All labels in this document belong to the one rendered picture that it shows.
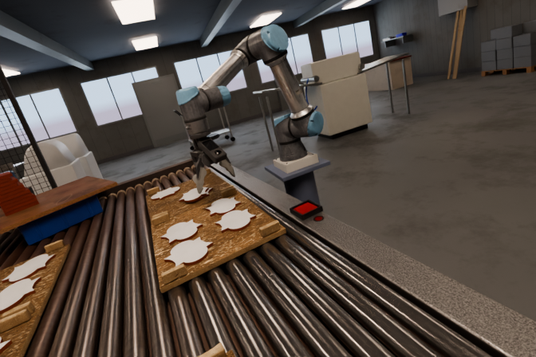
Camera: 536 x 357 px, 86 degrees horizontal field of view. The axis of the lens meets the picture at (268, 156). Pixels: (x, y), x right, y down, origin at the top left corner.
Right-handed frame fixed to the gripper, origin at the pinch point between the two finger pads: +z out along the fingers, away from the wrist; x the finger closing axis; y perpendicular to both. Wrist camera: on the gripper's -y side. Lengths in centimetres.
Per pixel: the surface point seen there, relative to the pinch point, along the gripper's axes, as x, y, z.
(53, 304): 54, 2, 10
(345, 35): -1006, 611, -106
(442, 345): 9, -75, 11
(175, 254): 25.4, -13.7, 7.4
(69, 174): 22, 379, 30
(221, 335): 30, -45, 10
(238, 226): 7.0, -19.2, 7.4
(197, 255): 21.9, -20.5, 7.4
